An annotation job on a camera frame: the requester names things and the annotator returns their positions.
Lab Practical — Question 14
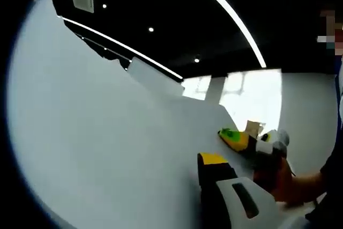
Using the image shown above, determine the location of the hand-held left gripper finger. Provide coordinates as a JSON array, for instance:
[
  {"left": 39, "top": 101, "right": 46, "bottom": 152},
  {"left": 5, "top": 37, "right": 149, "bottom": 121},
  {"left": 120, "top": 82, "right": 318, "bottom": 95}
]
[{"left": 197, "top": 152, "right": 285, "bottom": 229}]

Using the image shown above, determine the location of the stack of white printing papers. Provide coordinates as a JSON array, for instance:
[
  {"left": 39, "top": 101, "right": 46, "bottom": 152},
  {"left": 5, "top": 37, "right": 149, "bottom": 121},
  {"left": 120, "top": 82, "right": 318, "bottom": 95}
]
[{"left": 6, "top": 0, "right": 258, "bottom": 229}]

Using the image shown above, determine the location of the person's right hand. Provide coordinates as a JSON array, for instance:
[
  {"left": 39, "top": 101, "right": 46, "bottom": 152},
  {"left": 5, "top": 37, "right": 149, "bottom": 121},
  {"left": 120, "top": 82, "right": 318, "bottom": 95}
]
[{"left": 253, "top": 156, "right": 295, "bottom": 203}]

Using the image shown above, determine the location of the cardboard box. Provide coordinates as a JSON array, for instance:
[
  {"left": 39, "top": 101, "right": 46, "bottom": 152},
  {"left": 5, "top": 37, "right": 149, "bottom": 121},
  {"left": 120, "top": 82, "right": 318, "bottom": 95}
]
[{"left": 245, "top": 120, "right": 266, "bottom": 138}]

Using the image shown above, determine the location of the long curved ceiling light strip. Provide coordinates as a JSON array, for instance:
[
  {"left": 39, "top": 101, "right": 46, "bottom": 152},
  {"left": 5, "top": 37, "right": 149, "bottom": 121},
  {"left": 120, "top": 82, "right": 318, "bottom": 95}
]
[{"left": 181, "top": 0, "right": 267, "bottom": 68}]

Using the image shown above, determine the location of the straight ceiling light strip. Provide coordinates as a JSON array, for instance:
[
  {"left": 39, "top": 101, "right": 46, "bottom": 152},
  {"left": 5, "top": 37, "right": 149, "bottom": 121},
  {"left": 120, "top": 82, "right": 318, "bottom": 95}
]
[{"left": 61, "top": 16, "right": 184, "bottom": 81}]

